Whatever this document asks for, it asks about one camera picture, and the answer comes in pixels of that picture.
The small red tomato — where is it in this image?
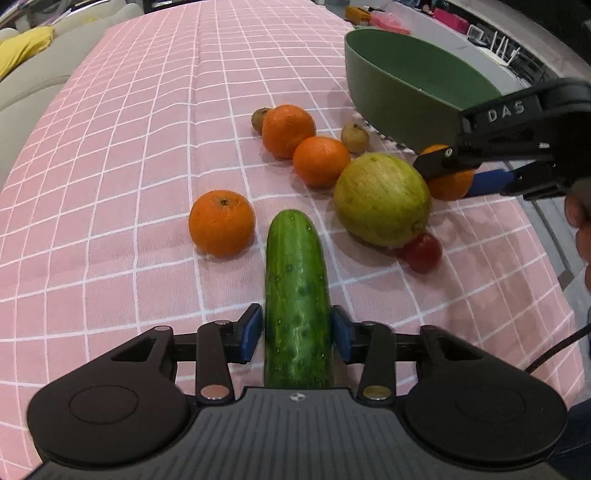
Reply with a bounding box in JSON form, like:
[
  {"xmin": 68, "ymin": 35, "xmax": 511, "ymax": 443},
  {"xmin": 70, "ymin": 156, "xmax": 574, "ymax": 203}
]
[{"xmin": 397, "ymin": 232, "xmax": 443, "ymax": 274}]

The brown kiwi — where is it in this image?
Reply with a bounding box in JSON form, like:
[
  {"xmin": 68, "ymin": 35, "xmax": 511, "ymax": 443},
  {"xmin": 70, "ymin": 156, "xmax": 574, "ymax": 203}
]
[
  {"xmin": 341, "ymin": 122, "xmax": 370, "ymax": 154},
  {"xmin": 250, "ymin": 107, "xmax": 271, "ymax": 135}
]

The large yellow-green pomelo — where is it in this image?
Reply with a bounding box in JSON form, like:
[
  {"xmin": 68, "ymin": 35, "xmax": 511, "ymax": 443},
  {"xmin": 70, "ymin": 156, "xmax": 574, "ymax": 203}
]
[{"xmin": 332, "ymin": 153, "xmax": 432, "ymax": 248}]

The yellow cushion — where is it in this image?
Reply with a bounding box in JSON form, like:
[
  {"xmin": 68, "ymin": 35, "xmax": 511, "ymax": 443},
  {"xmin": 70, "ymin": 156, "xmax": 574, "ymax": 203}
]
[{"xmin": 0, "ymin": 26, "xmax": 55, "ymax": 80}]

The beige sofa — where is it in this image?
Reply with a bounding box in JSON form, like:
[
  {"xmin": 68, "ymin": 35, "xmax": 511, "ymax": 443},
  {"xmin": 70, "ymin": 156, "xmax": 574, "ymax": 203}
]
[{"xmin": 1, "ymin": 0, "xmax": 144, "ymax": 181}]

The large orange mandarin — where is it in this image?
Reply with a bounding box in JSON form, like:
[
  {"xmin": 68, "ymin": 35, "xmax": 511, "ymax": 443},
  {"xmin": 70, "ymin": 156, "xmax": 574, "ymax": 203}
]
[{"xmin": 262, "ymin": 104, "xmax": 317, "ymax": 159}]

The orange box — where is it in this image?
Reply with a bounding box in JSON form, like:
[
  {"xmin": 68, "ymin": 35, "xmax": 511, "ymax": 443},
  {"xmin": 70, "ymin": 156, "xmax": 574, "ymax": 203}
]
[{"xmin": 345, "ymin": 5, "xmax": 370, "ymax": 25}]

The black cable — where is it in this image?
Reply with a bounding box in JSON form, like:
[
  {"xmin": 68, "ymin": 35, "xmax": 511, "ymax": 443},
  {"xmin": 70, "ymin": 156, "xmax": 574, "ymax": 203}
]
[{"xmin": 525, "ymin": 322, "xmax": 591, "ymax": 375}]

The pink checked tablecloth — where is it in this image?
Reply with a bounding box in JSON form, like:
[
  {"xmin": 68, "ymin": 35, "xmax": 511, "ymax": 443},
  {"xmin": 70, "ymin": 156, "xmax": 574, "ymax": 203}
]
[{"xmin": 1, "ymin": 1, "xmax": 576, "ymax": 479}]

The green cucumber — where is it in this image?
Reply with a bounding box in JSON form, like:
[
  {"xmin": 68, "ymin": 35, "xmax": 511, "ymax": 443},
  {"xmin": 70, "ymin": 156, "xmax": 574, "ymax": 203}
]
[{"xmin": 263, "ymin": 209, "xmax": 334, "ymax": 389}]

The person right hand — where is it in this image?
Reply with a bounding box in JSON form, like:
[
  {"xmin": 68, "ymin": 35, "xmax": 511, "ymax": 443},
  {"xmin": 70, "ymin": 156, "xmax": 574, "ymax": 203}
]
[{"xmin": 565, "ymin": 194, "xmax": 591, "ymax": 291}]

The green colander bowl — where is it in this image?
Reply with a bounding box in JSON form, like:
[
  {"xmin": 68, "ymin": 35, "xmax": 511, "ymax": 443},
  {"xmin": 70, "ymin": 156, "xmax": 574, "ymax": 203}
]
[{"xmin": 345, "ymin": 28, "xmax": 501, "ymax": 153}]

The white TV console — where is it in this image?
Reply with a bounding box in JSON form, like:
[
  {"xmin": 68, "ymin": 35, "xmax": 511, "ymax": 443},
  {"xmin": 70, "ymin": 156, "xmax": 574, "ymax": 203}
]
[{"xmin": 385, "ymin": 2, "xmax": 530, "ymax": 94}]

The pink plastic box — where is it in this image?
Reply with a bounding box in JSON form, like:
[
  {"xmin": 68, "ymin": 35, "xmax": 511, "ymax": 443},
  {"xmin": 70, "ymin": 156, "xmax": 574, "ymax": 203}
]
[{"xmin": 370, "ymin": 10, "xmax": 411, "ymax": 35}]

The orange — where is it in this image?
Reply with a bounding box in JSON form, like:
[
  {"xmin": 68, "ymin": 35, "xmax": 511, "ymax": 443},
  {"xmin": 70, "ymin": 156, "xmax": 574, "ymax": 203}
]
[
  {"xmin": 188, "ymin": 190, "xmax": 256, "ymax": 258},
  {"xmin": 425, "ymin": 170, "xmax": 475, "ymax": 202}
]

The white wifi router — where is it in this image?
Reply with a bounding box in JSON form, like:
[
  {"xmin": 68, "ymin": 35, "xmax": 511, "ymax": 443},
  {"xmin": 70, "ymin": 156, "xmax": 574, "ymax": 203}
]
[{"xmin": 480, "ymin": 31, "xmax": 523, "ymax": 67}]

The magenta box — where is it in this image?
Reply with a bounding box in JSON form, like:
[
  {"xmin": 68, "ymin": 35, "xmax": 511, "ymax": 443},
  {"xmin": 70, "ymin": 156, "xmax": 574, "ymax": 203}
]
[{"xmin": 433, "ymin": 8, "xmax": 470, "ymax": 35}]

